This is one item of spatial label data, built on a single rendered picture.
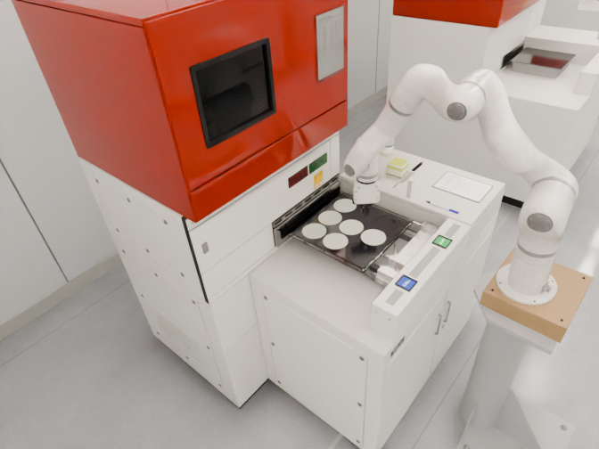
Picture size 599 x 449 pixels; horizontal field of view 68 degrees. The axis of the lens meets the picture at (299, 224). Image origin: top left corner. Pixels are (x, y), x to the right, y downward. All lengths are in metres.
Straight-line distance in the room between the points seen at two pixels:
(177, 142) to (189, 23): 0.30
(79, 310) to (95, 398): 0.69
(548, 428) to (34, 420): 2.46
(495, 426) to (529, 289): 0.91
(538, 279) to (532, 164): 0.41
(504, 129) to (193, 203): 0.91
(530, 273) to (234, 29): 1.17
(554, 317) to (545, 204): 0.43
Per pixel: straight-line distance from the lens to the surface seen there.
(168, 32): 1.19
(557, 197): 1.41
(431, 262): 1.62
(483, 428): 2.36
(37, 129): 2.78
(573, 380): 2.69
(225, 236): 1.59
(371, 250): 1.72
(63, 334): 3.04
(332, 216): 1.89
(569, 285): 1.77
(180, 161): 1.29
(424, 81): 1.38
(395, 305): 1.46
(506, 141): 1.37
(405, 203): 1.90
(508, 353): 1.88
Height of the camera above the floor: 2.05
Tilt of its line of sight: 38 degrees down
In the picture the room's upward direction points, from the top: 5 degrees counter-clockwise
